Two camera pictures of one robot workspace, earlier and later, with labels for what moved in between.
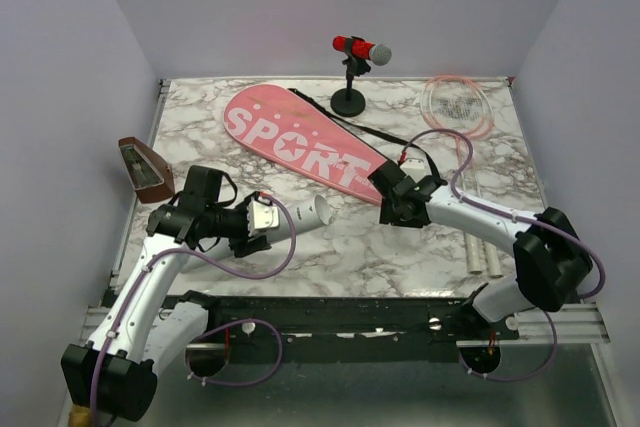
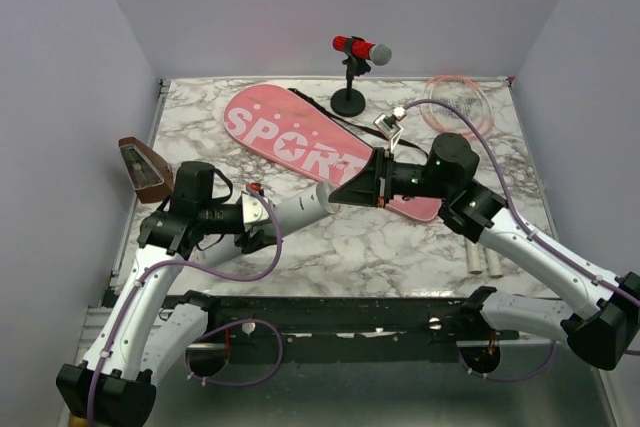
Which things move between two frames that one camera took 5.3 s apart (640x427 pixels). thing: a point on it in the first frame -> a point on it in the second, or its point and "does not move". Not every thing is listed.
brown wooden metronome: x=152 y=178 does not move
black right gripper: x=387 y=214 -> x=366 y=188
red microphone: x=362 y=49 does not move
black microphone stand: x=349 y=102 does not move
